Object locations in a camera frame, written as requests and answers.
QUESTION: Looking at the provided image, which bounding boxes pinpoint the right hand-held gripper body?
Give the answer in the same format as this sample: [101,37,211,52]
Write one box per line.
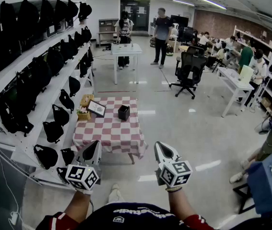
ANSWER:
[154,156,193,189]

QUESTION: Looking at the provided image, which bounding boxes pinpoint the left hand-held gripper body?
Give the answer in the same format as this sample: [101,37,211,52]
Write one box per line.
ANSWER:
[65,156,102,191]

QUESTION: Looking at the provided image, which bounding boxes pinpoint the black pen holder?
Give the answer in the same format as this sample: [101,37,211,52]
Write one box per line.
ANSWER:
[118,104,131,122]

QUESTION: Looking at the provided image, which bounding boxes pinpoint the person's right forearm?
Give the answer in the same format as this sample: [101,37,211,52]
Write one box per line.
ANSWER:
[167,187,199,219]

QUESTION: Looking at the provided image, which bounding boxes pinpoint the person's left forearm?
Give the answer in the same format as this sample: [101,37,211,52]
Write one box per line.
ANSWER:
[62,189,94,224]

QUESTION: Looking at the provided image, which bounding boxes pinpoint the pink checkered tablecloth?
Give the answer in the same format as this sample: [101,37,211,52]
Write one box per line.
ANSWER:
[71,96,149,160]

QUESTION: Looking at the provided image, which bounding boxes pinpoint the wicker basket with flowers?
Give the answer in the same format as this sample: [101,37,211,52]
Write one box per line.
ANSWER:
[76,106,91,122]

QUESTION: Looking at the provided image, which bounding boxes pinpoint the black framed picture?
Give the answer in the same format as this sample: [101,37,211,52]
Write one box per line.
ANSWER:
[87,99,107,118]

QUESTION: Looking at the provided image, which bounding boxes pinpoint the wicker tissue box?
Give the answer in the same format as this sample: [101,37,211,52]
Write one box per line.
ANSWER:
[80,94,95,107]

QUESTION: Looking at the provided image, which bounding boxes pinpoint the person's dark and red shirt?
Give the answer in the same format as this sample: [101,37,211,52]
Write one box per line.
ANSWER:
[35,201,215,230]

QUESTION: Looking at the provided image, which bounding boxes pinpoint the black metal stand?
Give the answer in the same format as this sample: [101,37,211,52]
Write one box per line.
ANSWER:
[233,183,256,214]

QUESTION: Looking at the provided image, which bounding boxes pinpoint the black office chair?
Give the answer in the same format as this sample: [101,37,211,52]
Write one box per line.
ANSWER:
[168,46,208,100]

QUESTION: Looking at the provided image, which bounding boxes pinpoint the blue covered table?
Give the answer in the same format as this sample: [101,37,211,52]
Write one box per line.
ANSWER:
[247,147,272,215]

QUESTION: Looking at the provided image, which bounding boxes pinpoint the rows of black bags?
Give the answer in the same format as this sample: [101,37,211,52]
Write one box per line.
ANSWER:
[0,0,95,170]

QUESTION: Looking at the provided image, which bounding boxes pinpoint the white floor fan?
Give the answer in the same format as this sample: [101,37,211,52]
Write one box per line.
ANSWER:
[254,118,272,135]

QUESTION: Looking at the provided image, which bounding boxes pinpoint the white long table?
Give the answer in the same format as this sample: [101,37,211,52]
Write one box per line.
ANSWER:
[216,66,255,118]

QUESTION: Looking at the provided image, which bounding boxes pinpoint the round wooden table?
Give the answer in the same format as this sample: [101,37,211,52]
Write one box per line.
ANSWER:
[178,45,194,53]

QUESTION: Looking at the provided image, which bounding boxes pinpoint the white square table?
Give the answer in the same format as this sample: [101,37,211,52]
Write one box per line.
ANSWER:
[111,43,143,85]

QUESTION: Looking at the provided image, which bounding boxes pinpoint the white container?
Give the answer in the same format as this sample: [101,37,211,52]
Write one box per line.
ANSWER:
[239,65,258,85]

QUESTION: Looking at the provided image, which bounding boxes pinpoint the grey hutch desk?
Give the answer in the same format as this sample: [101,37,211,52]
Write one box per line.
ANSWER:
[98,18,119,46]

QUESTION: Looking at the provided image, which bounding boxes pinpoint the black monitor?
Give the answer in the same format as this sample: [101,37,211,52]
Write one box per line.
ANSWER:
[170,14,189,28]

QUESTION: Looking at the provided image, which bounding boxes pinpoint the black double door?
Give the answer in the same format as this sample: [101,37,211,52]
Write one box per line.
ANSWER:
[120,0,151,32]

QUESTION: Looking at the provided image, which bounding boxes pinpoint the ceiling light strip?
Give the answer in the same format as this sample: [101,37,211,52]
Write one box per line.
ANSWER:
[198,0,227,10]
[173,0,195,6]

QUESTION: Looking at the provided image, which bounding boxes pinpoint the white cable with adapter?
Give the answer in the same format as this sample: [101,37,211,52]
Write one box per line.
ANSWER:
[0,152,24,226]

